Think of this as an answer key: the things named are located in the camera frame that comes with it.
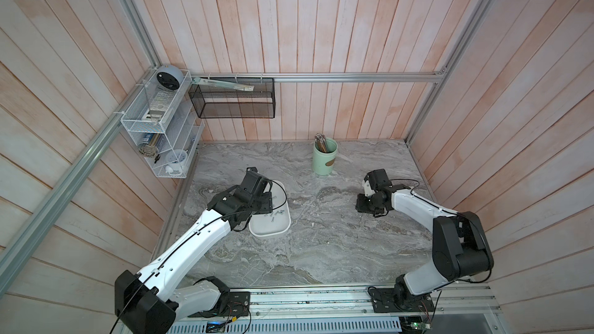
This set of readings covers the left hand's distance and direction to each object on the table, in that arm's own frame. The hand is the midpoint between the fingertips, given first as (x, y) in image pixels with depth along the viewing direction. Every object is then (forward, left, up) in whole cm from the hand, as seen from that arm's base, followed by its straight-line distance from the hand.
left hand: (261, 204), depth 78 cm
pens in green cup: (+30, -23, 0) cm, 38 cm away
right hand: (+8, -39, -14) cm, 42 cm away
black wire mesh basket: (+51, +25, +6) cm, 57 cm away
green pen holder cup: (+25, -25, -8) cm, 36 cm away
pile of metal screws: (+3, -3, -16) cm, 17 cm away
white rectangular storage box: (+1, -5, -17) cm, 17 cm away
